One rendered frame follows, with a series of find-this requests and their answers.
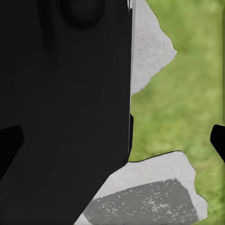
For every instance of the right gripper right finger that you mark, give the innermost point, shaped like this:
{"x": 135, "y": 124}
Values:
{"x": 217, "y": 139}

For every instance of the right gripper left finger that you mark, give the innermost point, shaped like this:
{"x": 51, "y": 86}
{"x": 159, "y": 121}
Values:
{"x": 11, "y": 140}

